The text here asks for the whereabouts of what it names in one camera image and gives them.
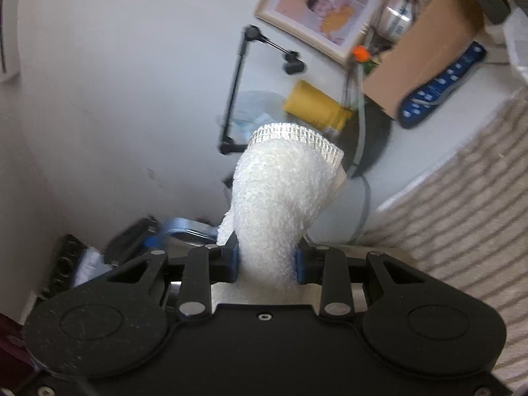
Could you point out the crumpled tissue near charger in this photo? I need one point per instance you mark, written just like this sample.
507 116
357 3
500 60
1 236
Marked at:
515 30

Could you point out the blue dotted power strip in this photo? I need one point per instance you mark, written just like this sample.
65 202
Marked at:
423 101

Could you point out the long cardboard box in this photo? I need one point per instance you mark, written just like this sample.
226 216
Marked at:
442 33

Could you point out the orange cap green bottle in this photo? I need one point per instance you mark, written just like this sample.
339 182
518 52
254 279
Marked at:
363 57

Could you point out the wet wipes plastic pack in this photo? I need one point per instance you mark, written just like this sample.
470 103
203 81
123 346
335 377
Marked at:
255 108

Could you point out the white towel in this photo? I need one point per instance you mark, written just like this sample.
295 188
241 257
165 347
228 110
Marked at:
284 178

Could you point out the stainless steel thermos container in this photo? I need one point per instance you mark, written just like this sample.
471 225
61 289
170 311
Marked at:
264 279

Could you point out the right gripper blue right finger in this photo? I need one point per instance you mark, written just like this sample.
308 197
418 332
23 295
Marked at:
327 267

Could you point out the framed baby photo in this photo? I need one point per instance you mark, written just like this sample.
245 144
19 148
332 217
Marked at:
333 27

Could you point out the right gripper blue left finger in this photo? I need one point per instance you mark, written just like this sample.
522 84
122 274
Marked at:
200 269

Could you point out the striped beige table towel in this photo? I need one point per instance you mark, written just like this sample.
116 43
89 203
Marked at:
466 224

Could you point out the yellow cylindrical canister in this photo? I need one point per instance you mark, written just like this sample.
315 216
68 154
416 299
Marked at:
319 110

